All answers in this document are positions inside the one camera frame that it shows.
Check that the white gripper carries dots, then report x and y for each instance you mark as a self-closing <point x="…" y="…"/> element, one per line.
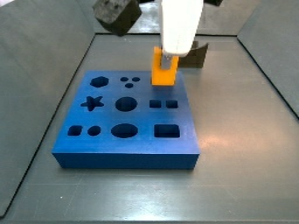
<point x="180" y="17"/>

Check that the blue shape sorter board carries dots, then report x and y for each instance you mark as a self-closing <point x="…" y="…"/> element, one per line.
<point x="127" y="124"/>

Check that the dark arch holder block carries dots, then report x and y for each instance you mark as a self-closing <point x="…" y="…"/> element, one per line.
<point x="194" y="59"/>

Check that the yellow arch block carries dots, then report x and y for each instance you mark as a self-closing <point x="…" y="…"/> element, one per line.
<point x="163" y="77"/>

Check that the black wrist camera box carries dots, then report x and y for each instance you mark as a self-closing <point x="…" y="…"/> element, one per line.
<point x="116" y="15"/>

